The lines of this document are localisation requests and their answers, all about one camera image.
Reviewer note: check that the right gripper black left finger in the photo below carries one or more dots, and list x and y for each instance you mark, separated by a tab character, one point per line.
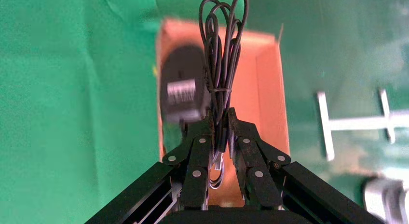
198	158

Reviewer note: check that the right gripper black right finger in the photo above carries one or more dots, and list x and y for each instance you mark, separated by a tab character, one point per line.
252	158

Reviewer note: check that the open brown cardboard box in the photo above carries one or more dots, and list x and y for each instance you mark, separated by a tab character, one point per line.
252	98

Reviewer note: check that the white background table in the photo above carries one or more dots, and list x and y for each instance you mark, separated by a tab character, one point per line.
358	123

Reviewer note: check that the metal binder clip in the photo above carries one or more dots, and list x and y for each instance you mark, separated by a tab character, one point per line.
383	197

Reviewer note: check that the green table cloth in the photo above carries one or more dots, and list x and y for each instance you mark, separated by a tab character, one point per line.
64	88

